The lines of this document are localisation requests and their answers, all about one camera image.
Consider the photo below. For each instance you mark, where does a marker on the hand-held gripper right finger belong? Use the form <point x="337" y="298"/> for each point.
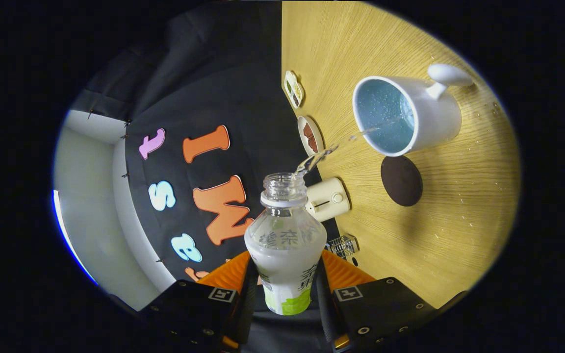
<point x="325" y="304"/>

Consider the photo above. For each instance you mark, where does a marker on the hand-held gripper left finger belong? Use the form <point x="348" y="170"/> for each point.
<point x="244" y="304"/>

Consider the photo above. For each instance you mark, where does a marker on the clear plastic juice bottle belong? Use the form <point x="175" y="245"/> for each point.
<point x="285" y="267"/>

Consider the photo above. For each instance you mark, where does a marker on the dark round coaster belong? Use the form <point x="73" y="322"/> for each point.
<point x="401" y="181"/>

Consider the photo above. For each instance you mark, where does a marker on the white cup with blue inside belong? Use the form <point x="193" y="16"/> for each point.
<point x="434" y="122"/>

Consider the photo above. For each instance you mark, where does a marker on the white toaster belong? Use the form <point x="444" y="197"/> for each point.
<point x="331" y="198"/>

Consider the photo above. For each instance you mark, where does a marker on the wooden table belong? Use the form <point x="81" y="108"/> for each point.
<point x="459" y="220"/>

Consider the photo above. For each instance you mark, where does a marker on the white round plate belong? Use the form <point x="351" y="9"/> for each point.
<point x="302" y="139"/>

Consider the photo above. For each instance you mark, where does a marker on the brown meat pieces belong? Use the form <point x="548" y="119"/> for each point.
<point x="310" y="137"/>

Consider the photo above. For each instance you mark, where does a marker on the white divided condiment dish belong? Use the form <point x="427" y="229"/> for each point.
<point x="294" y="89"/>

